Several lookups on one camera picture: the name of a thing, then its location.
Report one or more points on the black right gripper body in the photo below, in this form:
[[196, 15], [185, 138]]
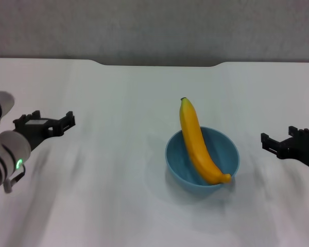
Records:
[[304, 150]]

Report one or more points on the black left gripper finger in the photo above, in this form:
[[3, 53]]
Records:
[[67, 122], [36, 115]]

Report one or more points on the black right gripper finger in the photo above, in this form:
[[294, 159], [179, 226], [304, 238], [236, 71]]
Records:
[[271, 145], [302, 133]]

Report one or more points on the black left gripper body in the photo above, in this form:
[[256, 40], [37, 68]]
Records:
[[38, 128]]

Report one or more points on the yellow banana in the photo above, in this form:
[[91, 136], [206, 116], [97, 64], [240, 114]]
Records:
[[195, 144]]

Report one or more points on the blue plastic bowl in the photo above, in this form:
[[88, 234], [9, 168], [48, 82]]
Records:
[[177, 159]]

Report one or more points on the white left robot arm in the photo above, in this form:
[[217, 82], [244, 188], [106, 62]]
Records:
[[7, 151]]

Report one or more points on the black grey left wrist camera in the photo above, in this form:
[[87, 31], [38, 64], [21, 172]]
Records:
[[2, 99]]

